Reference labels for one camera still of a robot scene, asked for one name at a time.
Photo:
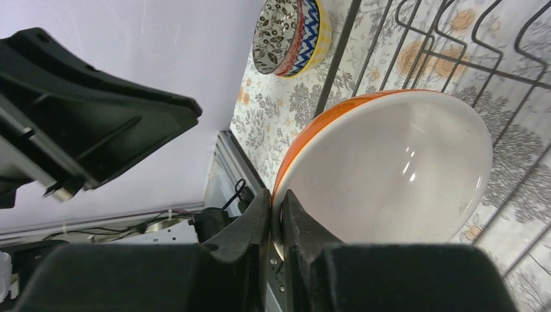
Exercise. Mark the floral tablecloth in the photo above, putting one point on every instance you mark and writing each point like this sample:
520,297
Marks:
267,129

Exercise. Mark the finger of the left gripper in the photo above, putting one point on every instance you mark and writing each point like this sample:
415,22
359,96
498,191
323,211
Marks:
75,122

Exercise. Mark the orange bowl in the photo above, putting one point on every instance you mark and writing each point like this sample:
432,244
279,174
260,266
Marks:
396,166

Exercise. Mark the blue white patterned bowl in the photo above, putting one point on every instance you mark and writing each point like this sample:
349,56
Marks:
311,26

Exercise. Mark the pink speckled bowl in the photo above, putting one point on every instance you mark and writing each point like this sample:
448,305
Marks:
277,35

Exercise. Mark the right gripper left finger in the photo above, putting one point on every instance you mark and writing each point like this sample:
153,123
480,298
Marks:
224,273

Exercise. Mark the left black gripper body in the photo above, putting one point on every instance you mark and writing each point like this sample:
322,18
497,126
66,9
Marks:
13,172

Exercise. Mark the yellow patterned bowl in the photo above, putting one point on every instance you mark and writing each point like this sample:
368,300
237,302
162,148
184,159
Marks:
323,42

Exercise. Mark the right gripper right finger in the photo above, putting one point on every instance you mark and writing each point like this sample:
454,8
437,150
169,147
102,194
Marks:
324,274

